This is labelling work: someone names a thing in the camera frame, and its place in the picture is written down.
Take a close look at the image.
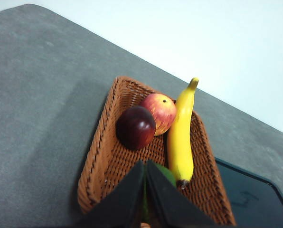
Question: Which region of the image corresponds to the dark red plum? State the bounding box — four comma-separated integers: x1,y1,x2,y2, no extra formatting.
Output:
115,106,157,151

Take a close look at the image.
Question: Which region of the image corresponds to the yellow banana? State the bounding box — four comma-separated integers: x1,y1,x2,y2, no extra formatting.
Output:
167,77,199,190

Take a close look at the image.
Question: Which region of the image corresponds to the green avocado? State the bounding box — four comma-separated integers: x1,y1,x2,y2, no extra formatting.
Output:
141,163,178,223

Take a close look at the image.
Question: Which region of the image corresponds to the red and yellow apple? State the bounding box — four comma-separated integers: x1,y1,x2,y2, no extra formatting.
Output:
139,93,177,136

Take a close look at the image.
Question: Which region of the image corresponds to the brown wicker basket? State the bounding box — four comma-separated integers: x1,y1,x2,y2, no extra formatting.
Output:
76,76,237,228

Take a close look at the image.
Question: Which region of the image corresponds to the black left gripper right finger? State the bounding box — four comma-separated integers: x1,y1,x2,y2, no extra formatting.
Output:
146,160,216,228

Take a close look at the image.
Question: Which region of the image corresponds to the black tray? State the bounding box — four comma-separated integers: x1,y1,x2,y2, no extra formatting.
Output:
214,156,283,228

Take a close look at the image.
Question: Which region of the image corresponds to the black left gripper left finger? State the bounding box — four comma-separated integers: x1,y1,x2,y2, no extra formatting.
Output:
76,161,146,228

